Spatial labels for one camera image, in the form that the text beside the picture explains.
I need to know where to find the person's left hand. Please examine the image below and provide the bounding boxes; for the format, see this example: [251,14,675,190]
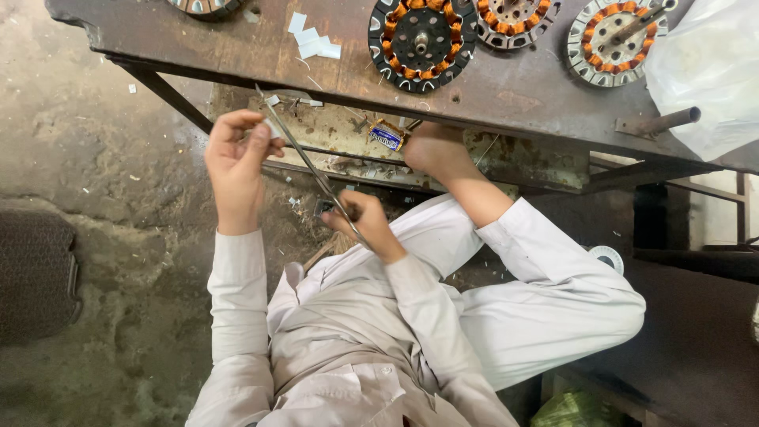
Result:
[204,109,287,236]

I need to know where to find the white plastic bag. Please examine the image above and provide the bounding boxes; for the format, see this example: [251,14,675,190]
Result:
[644,0,759,162]

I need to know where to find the stator with bare slots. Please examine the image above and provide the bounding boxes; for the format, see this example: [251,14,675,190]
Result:
[165,0,245,22]

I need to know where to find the dark bench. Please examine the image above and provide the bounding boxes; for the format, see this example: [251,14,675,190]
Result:
[631,184,759,285]

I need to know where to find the grey stator with copper winding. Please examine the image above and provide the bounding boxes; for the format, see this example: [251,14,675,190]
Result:
[474,0,562,50]

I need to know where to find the black stator with copper winding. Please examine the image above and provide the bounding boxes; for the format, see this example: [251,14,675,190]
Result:
[367,0,479,95]

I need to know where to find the rusty metal pipe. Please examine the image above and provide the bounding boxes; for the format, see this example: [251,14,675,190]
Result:
[614,106,702,140]

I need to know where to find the green plastic bag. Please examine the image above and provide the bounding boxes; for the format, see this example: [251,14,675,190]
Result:
[529,388,629,427]

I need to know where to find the white round disc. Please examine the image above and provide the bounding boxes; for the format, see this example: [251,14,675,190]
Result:
[587,245,625,276]

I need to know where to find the rusty metal workbench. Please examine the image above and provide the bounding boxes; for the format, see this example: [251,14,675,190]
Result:
[44,0,759,196]

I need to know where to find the long thin metal scissors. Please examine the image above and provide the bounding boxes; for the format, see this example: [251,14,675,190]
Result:
[255,83,374,253]

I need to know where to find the person's right hand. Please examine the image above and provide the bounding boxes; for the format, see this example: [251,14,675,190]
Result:
[320,190,409,266]

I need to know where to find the silver stator with shaft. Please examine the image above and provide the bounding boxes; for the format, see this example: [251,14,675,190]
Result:
[566,0,680,89]

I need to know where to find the dark woven seat cushion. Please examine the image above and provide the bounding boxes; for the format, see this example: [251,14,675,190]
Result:
[0,209,83,348]

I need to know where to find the blue and gold wrapper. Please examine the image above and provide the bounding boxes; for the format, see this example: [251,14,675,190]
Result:
[368,119,409,153]

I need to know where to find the person's white clothing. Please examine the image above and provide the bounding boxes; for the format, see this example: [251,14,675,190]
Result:
[185,193,648,427]

